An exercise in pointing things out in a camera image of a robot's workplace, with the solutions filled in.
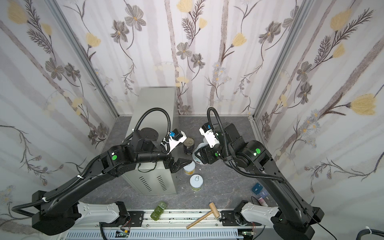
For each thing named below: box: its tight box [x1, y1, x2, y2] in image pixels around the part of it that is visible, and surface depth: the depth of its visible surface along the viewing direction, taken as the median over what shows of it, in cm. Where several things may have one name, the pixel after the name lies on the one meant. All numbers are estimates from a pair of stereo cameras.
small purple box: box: [259, 190, 268, 198], surface depth 82 cm
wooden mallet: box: [186, 202, 220, 230], surface depth 76 cm
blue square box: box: [251, 182, 263, 195], surface depth 84 cm
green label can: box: [189, 174, 204, 192], surface depth 84 cm
